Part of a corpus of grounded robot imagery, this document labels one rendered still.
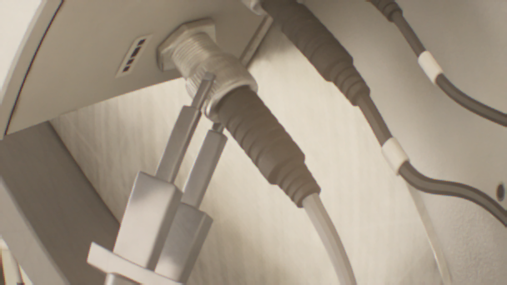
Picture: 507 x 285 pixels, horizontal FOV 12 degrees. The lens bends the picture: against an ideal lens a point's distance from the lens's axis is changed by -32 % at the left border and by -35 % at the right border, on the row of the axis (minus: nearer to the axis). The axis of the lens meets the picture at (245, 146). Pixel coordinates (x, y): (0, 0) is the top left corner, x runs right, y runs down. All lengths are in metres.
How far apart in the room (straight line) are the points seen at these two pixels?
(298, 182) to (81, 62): 0.07
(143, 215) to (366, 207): 0.07
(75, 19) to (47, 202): 0.15
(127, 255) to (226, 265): 0.09
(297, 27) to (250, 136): 0.04
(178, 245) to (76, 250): 0.08
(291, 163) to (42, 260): 0.12
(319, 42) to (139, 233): 0.07
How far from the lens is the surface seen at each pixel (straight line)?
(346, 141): 0.89
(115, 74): 0.87
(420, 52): 0.81
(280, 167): 0.86
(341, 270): 0.85
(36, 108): 0.85
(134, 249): 0.85
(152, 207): 0.85
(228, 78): 0.87
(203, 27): 0.88
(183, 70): 0.87
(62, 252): 0.94
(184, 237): 0.87
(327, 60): 0.83
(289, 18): 0.84
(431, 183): 0.82
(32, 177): 0.97
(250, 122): 0.86
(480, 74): 0.83
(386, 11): 0.81
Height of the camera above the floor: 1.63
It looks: 9 degrees down
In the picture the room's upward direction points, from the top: 5 degrees counter-clockwise
